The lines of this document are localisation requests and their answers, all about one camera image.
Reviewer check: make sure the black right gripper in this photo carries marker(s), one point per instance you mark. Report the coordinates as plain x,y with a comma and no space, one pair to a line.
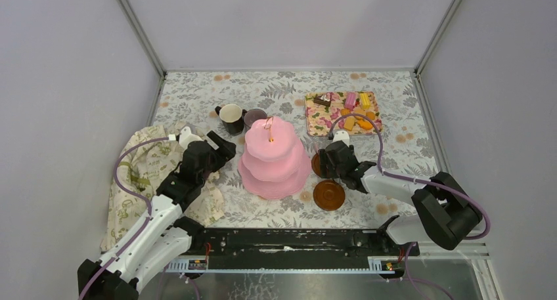
325,160

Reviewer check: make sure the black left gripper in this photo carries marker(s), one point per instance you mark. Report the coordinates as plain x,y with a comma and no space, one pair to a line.
215,148

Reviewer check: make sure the chocolate cake slice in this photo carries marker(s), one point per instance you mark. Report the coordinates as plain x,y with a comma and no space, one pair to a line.
323,99

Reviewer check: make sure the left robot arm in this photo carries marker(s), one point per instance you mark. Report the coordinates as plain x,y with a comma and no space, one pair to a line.
162,232

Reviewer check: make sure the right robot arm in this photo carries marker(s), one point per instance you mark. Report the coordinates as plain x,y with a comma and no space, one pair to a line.
445,214

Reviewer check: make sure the brown wooden saucer far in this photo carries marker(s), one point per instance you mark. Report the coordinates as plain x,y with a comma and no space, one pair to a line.
316,165

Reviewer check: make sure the brown wooden saucer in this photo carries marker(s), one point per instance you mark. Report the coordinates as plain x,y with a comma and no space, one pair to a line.
329,195
316,165

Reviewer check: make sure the brown wooden saucer near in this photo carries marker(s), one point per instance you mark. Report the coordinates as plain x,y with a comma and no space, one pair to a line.
329,195

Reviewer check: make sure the rectangular yellow biscuit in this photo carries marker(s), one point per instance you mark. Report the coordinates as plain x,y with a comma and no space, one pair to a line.
349,123

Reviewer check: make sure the orange fish shaped cookie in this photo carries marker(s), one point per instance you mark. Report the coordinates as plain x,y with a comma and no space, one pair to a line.
365,125

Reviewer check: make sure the black mug white inside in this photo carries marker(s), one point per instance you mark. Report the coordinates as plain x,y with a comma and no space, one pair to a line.
232,118

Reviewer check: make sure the floral yellow tray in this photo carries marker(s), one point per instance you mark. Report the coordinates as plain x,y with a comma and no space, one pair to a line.
324,117

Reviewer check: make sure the orange swirl cookie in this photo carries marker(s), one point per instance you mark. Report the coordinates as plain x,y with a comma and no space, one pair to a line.
371,115

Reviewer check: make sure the cream green patterned cloth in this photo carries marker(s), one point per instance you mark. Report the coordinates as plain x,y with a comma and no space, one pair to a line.
142,171

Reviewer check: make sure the pink three-tier cake stand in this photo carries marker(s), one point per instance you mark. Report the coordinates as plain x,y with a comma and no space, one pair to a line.
274,163

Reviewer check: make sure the dark purple cup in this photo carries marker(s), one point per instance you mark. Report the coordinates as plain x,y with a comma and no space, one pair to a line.
251,116

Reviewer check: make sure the yellow cake slice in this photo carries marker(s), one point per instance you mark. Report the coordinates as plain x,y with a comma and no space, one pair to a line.
364,101

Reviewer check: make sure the floral grey tablecloth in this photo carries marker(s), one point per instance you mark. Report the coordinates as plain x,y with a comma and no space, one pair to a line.
405,146

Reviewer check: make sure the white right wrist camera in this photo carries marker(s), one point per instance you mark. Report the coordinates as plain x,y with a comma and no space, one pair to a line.
341,136

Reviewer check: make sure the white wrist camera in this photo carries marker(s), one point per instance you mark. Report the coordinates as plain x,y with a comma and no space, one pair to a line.
187,136
341,136

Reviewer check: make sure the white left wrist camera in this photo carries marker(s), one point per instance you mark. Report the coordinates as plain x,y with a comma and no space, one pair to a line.
187,136

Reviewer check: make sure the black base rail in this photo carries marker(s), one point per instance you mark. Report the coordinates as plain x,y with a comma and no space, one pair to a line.
293,250

